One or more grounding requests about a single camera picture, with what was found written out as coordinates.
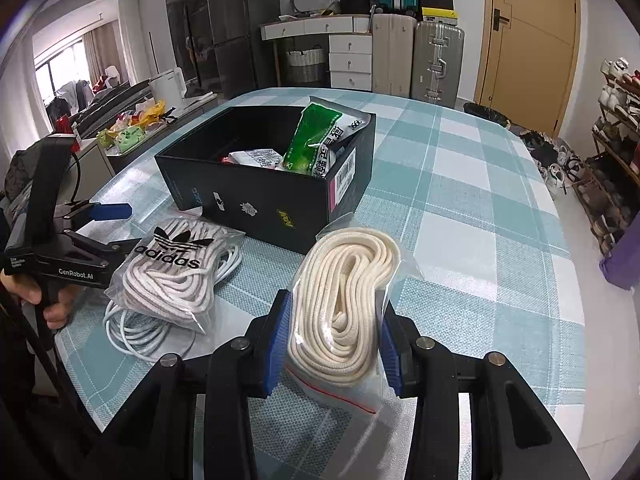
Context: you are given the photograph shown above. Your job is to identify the cream laces bag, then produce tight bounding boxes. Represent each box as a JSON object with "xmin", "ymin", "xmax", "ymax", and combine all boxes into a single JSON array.
[{"xmin": 285, "ymin": 227, "xmax": 425, "ymax": 415}]

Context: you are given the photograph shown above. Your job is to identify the grey and white laundry basket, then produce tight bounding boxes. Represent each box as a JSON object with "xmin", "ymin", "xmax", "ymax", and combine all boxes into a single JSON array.
[{"xmin": 285, "ymin": 46, "xmax": 326, "ymax": 85}]

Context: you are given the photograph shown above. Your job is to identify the white appliance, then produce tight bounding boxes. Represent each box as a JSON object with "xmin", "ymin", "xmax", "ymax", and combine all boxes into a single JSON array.
[{"xmin": 150, "ymin": 70, "xmax": 187, "ymax": 106}]

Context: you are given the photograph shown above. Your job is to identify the white desk with drawers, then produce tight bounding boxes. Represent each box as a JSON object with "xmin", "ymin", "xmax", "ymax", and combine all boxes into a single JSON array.
[{"xmin": 259, "ymin": 15, "xmax": 373, "ymax": 92}]

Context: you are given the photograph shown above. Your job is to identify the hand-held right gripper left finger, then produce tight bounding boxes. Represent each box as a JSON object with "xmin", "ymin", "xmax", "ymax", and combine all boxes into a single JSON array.
[{"xmin": 85, "ymin": 289, "xmax": 292, "ymax": 480}]

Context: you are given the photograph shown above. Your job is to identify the green and white packet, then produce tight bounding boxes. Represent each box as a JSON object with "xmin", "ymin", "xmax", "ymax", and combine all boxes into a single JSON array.
[{"xmin": 285, "ymin": 102, "xmax": 377, "ymax": 180}]

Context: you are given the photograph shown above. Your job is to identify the grey refrigerator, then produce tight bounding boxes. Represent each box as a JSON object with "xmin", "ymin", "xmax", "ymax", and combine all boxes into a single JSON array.
[{"xmin": 207, "ymin": 0, "xmax": 281, "ymax": 101}]

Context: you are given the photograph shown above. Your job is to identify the grey low cabinet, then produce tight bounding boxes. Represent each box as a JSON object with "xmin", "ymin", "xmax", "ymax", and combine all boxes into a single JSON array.
[{"xmin": 75, "ymin": 92, "xmax": 221, "ymax": 176}]

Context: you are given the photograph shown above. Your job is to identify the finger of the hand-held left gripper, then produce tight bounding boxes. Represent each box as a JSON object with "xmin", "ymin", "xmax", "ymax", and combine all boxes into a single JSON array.
[
  {"xmin": 55, "ymin": 201, "xmax": 132, "ymax": 226},
  {"xmin": 62, "ymin": 230, "xmax": 151, "ymax": 268}
]

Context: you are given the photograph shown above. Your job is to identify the logo printed rope laces bag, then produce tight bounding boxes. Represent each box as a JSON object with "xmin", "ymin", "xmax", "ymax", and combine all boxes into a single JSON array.
[{"xmin": 104, "ymin": 217, "xmax": 247, "ymax": 335}]

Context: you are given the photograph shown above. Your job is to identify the silver suitcase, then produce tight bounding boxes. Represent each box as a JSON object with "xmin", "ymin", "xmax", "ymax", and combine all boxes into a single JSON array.
[{"xmin": 411, "ymin": 21, "xmax": 466, "ymax": 108}]

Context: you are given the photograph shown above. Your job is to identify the white printed packet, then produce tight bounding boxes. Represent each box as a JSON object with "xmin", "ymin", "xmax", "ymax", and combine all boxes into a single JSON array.
[{"xmin": 227, "ymin": 149, "xmax": 283, "ymax": 171}]

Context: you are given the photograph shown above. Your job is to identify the purple bag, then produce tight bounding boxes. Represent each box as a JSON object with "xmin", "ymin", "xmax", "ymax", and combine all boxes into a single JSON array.
[{"xmin": 599, "ymin": 240, "xmax": 640, "ymax": 291}]

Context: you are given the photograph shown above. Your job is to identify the light green box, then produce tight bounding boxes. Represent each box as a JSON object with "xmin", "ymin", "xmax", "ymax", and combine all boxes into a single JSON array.
[{"xmin": 97, "ymin": 127, "xmax": 146, "ymax": 156}]

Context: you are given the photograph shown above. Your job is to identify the beige curtain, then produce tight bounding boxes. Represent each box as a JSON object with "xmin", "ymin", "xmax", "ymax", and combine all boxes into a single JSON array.
[{"xmin": 82, "ymin": 22, "xmax": 119, "ymax": 82}]

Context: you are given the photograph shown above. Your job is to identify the group of shoes on floor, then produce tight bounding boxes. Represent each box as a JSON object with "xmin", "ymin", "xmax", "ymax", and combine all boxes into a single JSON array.
[{"xmin": 520, "ymin": 129, "xmax": 586, "ymax": 196}]

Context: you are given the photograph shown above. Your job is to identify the dark glass cabinet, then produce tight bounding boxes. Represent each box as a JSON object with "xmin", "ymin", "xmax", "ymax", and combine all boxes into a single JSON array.
[{"xmin": 162, "ymin": 0, "xmax": 218, "ymax": 93}]

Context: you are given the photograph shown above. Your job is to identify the yellow plastic bag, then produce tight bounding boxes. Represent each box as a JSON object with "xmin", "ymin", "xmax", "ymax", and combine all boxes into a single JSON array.
[{"xmin": 136, "ymin": 100, "xmax": 167, "ymax": 123}]

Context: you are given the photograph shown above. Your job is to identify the black cardboard box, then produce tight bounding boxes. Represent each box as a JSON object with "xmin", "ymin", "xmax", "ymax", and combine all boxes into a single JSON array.
[{"xmin": 155, "ymin": 105, "xmax": 377, "ymax": 256}]

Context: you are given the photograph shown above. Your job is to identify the beige suitcase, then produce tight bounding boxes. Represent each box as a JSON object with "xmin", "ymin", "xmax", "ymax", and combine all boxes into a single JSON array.
[{"xmin": 371, "ymin": 13, "xmax": 417, "ymax": 97}]

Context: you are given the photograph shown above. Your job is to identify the person's left hand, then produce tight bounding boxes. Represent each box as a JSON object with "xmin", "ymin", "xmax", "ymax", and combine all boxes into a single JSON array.
[{"xmin": 4, "ymin": 272, "xmax": 68, "ymax": 331}]

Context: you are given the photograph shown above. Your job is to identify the yellow wooden door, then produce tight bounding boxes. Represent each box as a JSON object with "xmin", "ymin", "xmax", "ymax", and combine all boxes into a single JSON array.
[{"xmin": 472, "ymin": 0, "xmax": 581, "ymax": 133}]

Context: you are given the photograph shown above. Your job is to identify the white cable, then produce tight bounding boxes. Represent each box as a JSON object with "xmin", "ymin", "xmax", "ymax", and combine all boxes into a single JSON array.
[{"xmin": 102, "ymin": 237, "xmax": 243, "ymax": 363}]

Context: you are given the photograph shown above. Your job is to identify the black trash bin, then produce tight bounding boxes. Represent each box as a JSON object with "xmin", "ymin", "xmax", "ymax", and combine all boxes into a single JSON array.
[{"xmin": 462, "ymin": 102, "xmax": 512, "ymax": 130}]

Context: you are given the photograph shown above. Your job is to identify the wooden shoe rack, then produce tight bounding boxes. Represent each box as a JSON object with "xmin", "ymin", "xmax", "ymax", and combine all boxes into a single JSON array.
[{"xmin": 570, "ymin": 57, "xmax": 640, "ymax": 256}]

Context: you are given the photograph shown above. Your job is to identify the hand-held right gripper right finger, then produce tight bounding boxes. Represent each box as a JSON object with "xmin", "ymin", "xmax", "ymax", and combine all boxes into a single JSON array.
[{"xmin": 381, "ymin": 302, "xmax": 591, "ymax": 480}]

